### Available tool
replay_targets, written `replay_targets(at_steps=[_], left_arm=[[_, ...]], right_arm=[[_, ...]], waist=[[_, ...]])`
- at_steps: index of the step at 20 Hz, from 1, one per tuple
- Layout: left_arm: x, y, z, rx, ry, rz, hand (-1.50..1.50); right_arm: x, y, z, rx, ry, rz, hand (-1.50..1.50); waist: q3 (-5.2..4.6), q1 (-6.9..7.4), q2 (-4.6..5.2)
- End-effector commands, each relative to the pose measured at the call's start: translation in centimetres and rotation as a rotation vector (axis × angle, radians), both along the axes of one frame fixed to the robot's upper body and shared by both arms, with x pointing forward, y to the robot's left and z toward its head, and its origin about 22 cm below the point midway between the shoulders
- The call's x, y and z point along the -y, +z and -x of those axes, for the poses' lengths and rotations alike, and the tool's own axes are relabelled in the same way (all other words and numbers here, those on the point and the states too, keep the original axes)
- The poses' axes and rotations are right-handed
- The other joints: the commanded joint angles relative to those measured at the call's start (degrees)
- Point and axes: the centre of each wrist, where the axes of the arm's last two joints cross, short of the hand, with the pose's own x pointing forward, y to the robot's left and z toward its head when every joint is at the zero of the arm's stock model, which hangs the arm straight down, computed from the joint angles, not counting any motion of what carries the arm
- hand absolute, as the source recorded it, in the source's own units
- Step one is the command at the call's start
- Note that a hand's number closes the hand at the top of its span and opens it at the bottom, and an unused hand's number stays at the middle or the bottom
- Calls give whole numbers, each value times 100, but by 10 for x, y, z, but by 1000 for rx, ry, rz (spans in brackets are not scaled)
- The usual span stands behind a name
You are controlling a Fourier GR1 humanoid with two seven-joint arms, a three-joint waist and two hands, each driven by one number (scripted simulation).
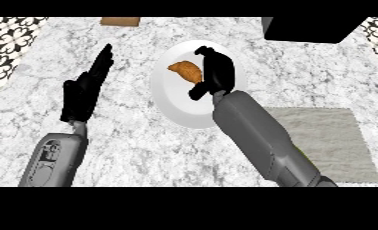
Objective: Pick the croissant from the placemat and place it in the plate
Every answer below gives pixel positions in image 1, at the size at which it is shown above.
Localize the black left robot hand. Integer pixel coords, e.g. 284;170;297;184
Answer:
60;43;116;124

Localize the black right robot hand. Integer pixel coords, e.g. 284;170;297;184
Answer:
188;45;237;102

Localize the golden brown croissant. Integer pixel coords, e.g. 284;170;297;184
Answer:
167;60;204;85

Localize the white oval plate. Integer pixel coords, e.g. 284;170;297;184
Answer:
150;39;249;130

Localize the grey fabric placemat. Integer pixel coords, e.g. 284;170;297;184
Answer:
265;107;378;184

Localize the black box appliance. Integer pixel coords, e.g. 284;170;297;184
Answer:
261;17;370;44

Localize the brown wooden board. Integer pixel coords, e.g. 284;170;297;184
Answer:
100;17;142;28

